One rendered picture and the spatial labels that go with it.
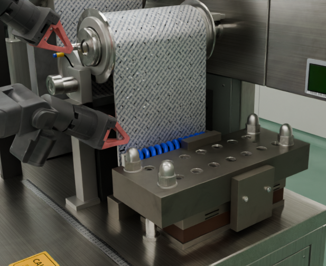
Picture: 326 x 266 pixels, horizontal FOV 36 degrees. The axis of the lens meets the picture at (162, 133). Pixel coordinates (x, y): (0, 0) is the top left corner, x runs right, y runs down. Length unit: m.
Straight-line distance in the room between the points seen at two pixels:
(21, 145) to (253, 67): 0.53
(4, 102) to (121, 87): 0.26
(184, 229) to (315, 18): 0.47
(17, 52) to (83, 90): 0.69
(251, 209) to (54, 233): 0.39
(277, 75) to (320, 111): 2.93
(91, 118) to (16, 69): 0.79
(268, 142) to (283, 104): 3.12
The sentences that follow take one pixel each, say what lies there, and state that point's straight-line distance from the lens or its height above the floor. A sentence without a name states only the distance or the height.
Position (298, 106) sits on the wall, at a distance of 4.13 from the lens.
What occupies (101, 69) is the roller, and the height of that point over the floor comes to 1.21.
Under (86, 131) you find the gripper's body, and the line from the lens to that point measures 0.94.
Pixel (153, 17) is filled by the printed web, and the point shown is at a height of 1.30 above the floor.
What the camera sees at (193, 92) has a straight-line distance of 1.10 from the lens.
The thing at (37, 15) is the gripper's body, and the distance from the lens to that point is 0.94.
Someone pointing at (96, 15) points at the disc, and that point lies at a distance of 0.99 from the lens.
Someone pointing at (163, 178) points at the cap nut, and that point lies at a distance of 0.88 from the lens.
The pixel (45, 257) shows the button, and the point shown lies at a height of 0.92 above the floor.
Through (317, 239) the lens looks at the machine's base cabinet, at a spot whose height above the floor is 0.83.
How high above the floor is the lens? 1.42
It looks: 20 degrees down
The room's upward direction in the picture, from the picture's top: 1 degrees counter-clockwise
